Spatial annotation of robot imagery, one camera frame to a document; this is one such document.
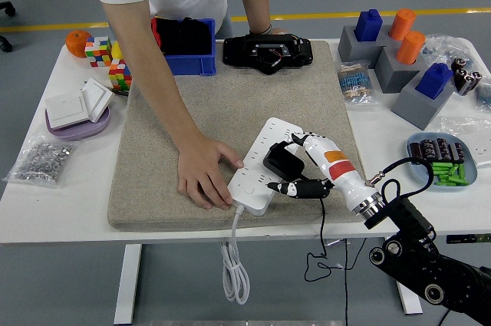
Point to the white wall switch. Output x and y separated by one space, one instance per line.
96 97
65 109

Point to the white table leg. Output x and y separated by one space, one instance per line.
410 305
126 287

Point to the bag of striped resistors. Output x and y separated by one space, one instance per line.
354 82

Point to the grey-brown mat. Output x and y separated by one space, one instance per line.
230 99

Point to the small dark hand tool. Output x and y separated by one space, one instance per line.
119 92

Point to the small metal bracket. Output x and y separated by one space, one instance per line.
331 242

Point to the dark brown capacitor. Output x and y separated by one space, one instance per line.
415 149
428 149
457 151
443 148

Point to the colourful puzzle cube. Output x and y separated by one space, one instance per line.
97 51
119 74

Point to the person's left hand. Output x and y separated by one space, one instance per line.
279 31

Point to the blue square peg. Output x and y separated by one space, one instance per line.
368 27
433 80

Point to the blue plastic bin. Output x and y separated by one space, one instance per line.
195 65

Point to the black and red fabric bundle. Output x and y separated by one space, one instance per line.
188 36

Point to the purple oval tray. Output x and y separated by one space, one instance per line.
82 132

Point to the person's right hand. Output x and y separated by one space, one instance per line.
199 170

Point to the clear bag of blue parts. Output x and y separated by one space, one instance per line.
445 48

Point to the bag of metal nuts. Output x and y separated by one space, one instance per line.
38 161

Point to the black office chair base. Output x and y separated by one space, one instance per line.
8 8

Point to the person's right forearm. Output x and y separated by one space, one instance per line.
161 92

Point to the black electronic device housing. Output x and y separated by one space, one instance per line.
238 50

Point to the grey holder block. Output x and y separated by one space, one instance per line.
410 107
387 76
347 50

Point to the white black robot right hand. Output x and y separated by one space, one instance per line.
341 168

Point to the black table control panel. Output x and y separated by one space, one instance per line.
468 239

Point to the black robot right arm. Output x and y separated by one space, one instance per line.
410 215

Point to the orange cylinder peg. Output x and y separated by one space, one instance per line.
403 23
410 48

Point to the black wristband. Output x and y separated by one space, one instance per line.
261 30

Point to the orange fruit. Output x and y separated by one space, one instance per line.
74 44

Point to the light blue plate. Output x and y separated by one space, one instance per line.
473 172

